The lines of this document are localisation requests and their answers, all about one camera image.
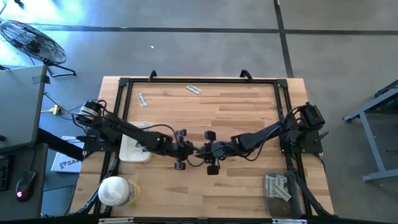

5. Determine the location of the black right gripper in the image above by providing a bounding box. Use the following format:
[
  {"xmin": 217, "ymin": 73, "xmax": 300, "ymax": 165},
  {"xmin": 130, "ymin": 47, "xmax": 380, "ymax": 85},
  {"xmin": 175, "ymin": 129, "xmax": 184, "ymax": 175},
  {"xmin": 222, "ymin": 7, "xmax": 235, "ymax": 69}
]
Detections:
[{"xmin": 195, "ymin": 130, "xmax": 229, "ymax": 176}]

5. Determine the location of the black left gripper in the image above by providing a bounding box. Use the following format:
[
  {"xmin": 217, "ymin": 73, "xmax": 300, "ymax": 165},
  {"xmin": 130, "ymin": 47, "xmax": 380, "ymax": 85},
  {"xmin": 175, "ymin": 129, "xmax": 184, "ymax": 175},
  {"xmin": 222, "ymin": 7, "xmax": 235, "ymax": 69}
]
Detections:
[{"xmin": 169, "ymin": 128, "xmax": 198, "ymax": 171}]

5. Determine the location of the white plastic bin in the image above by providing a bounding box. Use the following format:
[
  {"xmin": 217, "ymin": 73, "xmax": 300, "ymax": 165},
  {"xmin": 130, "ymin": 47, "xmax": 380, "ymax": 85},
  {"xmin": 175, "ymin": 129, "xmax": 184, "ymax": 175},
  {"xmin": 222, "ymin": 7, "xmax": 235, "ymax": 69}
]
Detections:
[{"xmin": 119, "ymin": 121, "xmax": 153, "ymax": 163}]

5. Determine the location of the black rig beam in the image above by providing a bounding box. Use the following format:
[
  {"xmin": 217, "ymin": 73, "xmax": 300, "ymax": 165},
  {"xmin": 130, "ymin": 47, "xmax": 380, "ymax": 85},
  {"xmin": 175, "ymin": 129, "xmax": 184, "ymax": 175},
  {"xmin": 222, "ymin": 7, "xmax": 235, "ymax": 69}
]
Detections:
[{"xmin": 40, "ymin": 213, "xmax": 398, "ymax": 224}]

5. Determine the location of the white-lidded yellow wipes canister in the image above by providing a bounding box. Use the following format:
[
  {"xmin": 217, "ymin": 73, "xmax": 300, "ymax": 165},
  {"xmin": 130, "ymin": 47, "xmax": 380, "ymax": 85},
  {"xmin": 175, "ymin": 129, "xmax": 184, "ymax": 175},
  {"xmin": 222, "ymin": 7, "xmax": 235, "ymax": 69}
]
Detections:
[{"xmin": 98, "ymin": 175, "xmax": 142, "ymax": 207}]

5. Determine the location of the dark translucent plastic bin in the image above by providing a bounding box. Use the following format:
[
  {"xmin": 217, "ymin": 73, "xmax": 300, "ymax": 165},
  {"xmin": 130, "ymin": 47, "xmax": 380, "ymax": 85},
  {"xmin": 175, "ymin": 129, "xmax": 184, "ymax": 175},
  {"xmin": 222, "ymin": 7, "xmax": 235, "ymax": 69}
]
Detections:
[{"xmin": 262, "ymin": 171, "xmax": 303, "ymax": 218}]

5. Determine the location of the white printed cardboard box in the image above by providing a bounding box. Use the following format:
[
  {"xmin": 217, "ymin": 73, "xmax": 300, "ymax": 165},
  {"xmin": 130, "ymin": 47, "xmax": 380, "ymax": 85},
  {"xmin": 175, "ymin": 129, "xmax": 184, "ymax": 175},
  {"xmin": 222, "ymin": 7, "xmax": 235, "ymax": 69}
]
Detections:
[{"xmin": 50, "ymin": 135, "xmax": 84, "ymax": 174}]

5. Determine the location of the black support strut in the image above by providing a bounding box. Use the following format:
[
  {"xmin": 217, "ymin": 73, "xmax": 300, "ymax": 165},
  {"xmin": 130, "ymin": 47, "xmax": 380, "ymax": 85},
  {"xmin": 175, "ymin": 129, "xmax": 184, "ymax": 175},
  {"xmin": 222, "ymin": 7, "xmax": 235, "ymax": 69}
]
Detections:
[{"xmin": 36, "ymin": 127, "xmax": 85, "ymax": 162}]

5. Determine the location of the dark grey desk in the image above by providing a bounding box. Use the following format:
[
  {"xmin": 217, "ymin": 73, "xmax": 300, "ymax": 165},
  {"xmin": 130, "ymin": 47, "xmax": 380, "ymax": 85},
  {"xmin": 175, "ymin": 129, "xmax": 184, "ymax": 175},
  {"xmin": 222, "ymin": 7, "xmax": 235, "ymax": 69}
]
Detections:
[{"xmin": 0, "ymin": 143, "xmax": 48, "ymax": 218}]

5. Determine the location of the grey tape piece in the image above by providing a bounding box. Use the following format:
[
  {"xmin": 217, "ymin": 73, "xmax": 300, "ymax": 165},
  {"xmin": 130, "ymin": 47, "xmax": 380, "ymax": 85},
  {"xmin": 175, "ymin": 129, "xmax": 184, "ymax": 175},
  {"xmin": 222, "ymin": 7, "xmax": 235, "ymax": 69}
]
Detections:
[{"xmin": 32, "ymin": 74, "xmax": 50, "ymax": 85}]

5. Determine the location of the black computer mouse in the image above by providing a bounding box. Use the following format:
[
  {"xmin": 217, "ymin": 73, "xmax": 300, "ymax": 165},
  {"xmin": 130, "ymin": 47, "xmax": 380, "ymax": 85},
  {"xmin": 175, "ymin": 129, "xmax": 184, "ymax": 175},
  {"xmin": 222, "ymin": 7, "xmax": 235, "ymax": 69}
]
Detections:
[{"xmin": 15, "ymin": 170, "xmax": 37, "ymax": 202}]

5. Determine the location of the grey metal table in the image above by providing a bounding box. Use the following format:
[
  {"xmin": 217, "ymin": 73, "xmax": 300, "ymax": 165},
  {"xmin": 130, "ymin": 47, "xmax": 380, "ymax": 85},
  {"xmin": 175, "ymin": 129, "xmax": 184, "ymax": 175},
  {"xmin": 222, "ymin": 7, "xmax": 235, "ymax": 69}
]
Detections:
[{"xmin": 343, "ymin": 79, "xmax": 398, "ymax": 184}]

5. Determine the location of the black keyboard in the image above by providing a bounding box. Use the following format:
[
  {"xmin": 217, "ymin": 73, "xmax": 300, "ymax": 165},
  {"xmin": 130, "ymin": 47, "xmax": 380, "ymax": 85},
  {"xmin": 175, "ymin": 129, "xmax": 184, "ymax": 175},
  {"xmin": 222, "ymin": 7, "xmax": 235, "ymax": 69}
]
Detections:
[{"xmin": 0, "ymin": 154, "xmax": 11, "ymax": 192}]

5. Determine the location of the black floor fan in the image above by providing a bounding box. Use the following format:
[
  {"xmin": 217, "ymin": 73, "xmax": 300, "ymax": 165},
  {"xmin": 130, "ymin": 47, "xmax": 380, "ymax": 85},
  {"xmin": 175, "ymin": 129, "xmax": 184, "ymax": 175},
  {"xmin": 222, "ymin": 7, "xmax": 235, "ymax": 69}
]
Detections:
[{"xmin": 0, "ymin": 19, "xmax": 77, "ymax": 78}]

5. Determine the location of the silver metal bracket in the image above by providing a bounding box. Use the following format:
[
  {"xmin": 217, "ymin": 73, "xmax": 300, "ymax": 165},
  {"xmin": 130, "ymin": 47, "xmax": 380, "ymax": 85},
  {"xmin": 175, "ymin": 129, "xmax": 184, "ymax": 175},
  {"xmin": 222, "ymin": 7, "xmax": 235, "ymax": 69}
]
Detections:
[
  {"xmin": 98, "ymin": 217, "xmax": 134, "ymax": 224},
  {"xmin": 272, "ymin": 218, "xmax": 308, "ymax": 224}
]

